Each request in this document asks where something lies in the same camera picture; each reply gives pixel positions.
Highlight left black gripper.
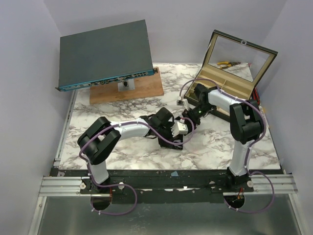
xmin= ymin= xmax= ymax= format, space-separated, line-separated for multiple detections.
xmin=156 ymin=125 xmax=179 ymax=149

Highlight black underwear white waistband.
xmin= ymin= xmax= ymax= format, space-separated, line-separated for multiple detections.
xmin=158 ymin=132 xmax=183 ymax=150

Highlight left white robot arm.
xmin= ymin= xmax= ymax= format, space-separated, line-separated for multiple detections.
xmin=77 ymin=108 xmax=183 ymax=193

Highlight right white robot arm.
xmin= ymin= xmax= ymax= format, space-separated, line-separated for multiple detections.
xmin=182 ymin=84 xmax=266 ymax=192

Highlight rolled olive green cloth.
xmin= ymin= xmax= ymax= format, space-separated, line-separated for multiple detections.
xmin=188 ymin=91 xmax=198 ymax=100

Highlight wooden board stand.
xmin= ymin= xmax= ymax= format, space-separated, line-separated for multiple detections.
xmin=89 ymin=67 xmax=164 ymax=104

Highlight black compartment box with lid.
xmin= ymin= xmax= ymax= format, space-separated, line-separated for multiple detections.
xmin=182 ymin=29 xmax=279 ymax=123

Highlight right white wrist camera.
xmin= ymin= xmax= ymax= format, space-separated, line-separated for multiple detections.
xmin=177 ymin=98 xmax=192 ymax=110

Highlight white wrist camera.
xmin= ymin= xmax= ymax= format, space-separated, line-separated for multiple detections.
xmin=171 ymin=121 xmax=192 ymax=137
xmin=177 ymin=98 xmax=192 ymax=110

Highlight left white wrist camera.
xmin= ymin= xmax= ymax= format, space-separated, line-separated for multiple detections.
xmin=171 ymin=121 xmax=192 ymax=137

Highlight yellow handled pliers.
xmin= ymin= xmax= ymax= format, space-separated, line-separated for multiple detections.
xmin=217 ymin=62 xmax=240 ymax=70

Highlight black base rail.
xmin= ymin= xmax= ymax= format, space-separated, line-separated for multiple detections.
xmin=50 ymin=168 xmax=254 ymax=204

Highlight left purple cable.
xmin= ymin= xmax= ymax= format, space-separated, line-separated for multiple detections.
xmin=78 ymin=117 xmax=196 ymax=216

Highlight grey network switch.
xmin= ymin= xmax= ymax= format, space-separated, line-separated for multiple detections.
xmin=56 ymin=20 xmax=156 ymax=92

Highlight aluminium frame extrusion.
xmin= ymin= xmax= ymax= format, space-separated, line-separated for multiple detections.
xmin=26 ymin=156 xmax=304 ymax=235

